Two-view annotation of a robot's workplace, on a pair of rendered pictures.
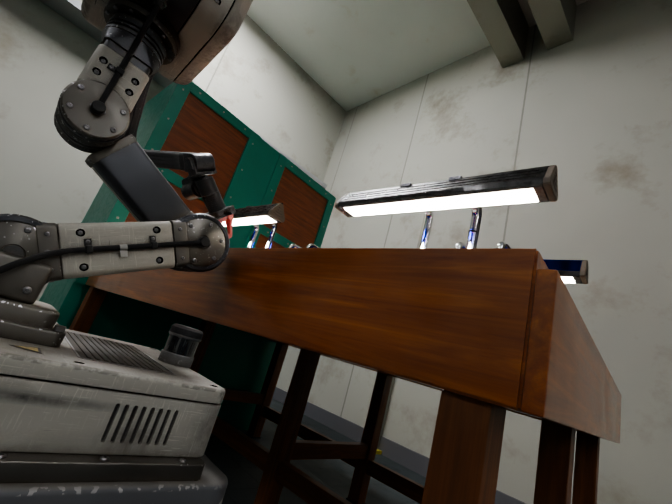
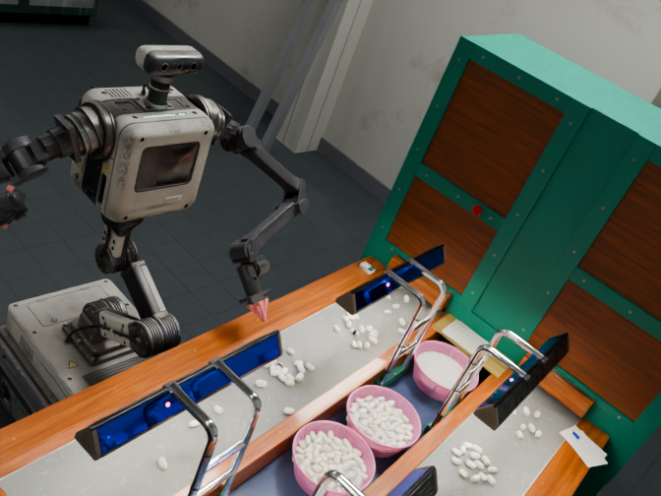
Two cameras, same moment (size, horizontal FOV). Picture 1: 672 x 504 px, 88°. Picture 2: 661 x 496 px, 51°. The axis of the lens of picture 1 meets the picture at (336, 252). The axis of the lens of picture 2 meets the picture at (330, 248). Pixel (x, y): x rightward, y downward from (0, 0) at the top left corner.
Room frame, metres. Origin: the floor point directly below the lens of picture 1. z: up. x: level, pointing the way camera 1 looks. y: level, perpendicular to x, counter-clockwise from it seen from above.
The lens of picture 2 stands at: (0.66, -1.45, 2.37)
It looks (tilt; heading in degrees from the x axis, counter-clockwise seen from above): 32 degrees down; 72
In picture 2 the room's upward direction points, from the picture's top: 23 degrees clockwise
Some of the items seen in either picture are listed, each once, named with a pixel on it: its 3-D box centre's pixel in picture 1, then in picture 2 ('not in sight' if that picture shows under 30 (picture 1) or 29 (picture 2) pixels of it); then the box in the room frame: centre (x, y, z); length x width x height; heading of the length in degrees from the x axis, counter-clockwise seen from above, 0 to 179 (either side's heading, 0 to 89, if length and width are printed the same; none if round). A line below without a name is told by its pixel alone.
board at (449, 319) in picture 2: not in sight; (472, 343); (2.02, 0.57, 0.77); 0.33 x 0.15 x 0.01; 135
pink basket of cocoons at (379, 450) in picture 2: not in sight; (379, 424); (1.56, 0.10, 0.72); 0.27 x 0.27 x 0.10
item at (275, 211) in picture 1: (238, 215); (397, 274); (1.55, 0.49, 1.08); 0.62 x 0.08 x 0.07; 45
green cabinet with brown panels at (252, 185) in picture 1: (228, 212); (576, 220); (2.30, 0.80, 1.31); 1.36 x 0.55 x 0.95; 135
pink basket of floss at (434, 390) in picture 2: not in sight; (442, 373); (1.87, 0.41, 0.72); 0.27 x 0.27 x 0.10
